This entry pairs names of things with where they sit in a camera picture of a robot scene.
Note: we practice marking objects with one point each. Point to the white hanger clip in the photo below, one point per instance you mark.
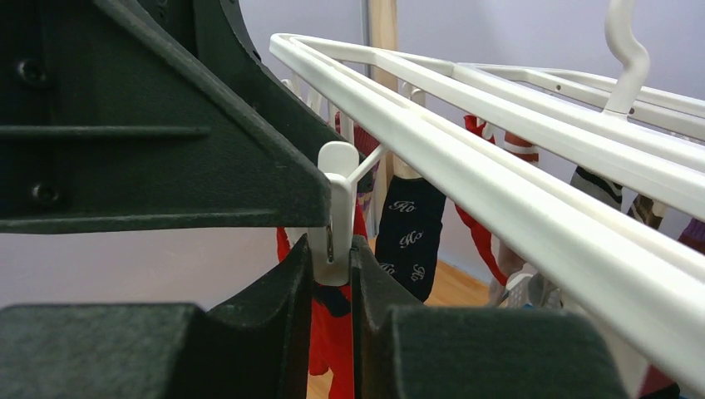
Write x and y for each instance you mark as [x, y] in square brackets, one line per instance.
[330, 245]

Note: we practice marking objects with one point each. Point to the grey sock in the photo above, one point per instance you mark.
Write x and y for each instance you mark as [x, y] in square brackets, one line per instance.
[542, 292]

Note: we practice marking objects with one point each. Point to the maroon purple striped beige sock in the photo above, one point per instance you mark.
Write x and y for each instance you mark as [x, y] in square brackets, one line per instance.
[365, 144]

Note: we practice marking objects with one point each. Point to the white clip sock hanger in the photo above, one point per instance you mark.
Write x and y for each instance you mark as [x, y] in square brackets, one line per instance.
[642, 290]

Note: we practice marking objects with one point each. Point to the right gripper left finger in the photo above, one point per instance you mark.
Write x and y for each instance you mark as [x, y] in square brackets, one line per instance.
[253, 345]

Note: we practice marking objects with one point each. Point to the wooden clothes rack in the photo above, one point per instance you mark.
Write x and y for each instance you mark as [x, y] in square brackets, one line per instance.
[380, 29]

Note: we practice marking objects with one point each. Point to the red snowman sock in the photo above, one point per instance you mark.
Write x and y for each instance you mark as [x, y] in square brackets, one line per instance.
[331, 338]

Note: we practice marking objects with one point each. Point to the navy santa ho sock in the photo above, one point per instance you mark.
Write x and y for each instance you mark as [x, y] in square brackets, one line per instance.
[410, 230]

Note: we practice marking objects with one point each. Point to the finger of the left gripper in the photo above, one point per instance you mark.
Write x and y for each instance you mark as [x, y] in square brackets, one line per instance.
[89, 89]
[276, 133]

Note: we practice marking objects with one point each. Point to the white plastic basket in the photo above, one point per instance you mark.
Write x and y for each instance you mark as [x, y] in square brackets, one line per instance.
[518, 291]

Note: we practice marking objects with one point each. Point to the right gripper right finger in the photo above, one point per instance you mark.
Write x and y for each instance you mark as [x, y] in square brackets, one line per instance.
[406, 349]

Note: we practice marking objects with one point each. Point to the brown striped sock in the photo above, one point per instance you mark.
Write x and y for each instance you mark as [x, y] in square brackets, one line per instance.
[647, 211]

